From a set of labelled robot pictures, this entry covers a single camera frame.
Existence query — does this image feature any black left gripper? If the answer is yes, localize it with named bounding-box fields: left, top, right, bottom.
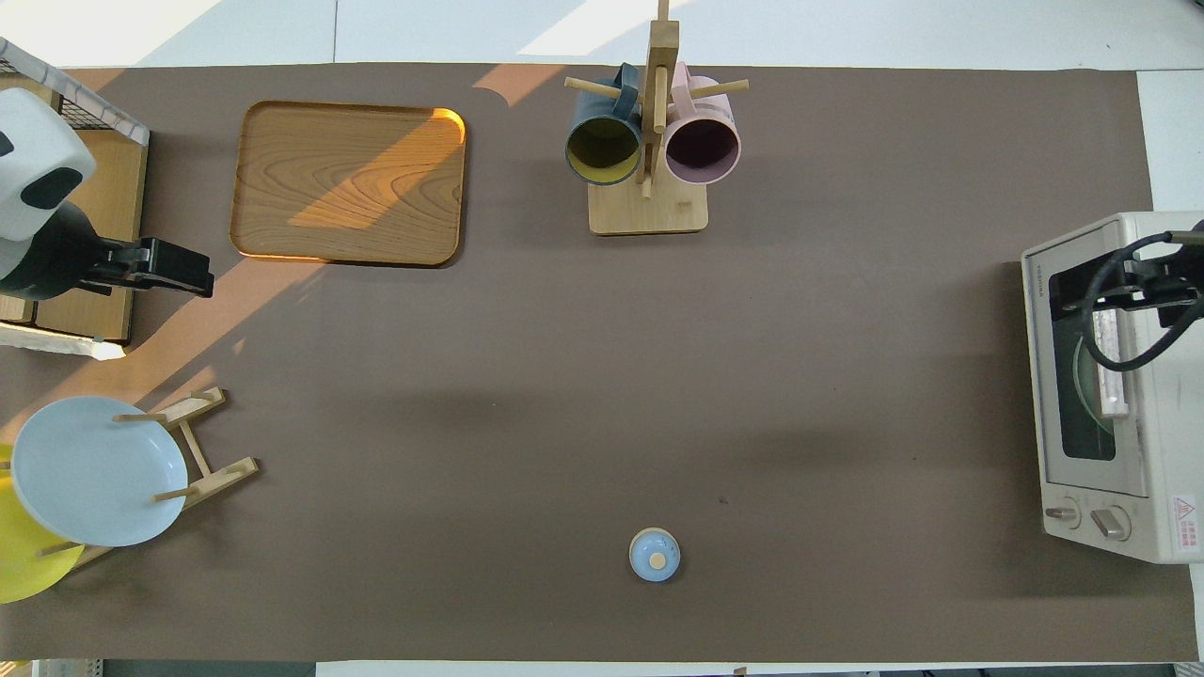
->
left=83, top=237, right=215, bottom=300

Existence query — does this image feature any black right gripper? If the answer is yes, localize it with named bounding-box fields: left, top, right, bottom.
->
left=1091, top=254, right=1204, bottom=326

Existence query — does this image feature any pale green plate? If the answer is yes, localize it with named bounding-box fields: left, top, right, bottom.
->
left=1072, top=334, right=1116, bottom=435

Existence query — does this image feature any glass oven door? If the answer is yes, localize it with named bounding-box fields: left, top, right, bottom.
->
left=1022, top=218, right=1150, bottom=499

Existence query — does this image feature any white toaster oven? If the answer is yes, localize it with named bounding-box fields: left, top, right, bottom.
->
left=1022, top=212, right=1204, bottom=565

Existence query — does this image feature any wooden serving tray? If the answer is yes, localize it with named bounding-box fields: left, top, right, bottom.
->
left=230, top=101, right=468, bottom=269

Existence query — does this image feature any wooden plate rack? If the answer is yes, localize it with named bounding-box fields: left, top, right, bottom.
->
left=38, top=386, right=260, bottom=570

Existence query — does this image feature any light blue plate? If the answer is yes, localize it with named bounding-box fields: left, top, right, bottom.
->
left=11, top=396, right=189, bottom=548

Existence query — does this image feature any yellow plate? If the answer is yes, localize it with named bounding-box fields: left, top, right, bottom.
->
left=0, top=442, right=86, bottom=605

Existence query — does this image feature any brown table mat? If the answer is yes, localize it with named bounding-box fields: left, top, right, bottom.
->
left=0, top=62, right=1200, bottom=662

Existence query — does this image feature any dark blue mug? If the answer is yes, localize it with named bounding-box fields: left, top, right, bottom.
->
left=564, top=64, right=644, bottom=187

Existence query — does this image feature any pink mug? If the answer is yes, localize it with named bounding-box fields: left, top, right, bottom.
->
left=663, top=62, right=743, bottom=186

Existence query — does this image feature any wooden mug tree stand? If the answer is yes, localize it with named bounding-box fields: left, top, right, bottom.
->
left=564, top=0, right=751, bottom=236

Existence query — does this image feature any blue bell with wooden knob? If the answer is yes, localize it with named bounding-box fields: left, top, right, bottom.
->
left=628, top=527, right=682, bottom=583

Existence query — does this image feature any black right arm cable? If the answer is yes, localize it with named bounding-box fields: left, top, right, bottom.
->
left=1080, top=230, right=1204, bottom=372

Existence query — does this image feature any wire basket with wooden shelves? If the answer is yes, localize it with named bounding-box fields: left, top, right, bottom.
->
left=0, top=38, right=151, bottom=363

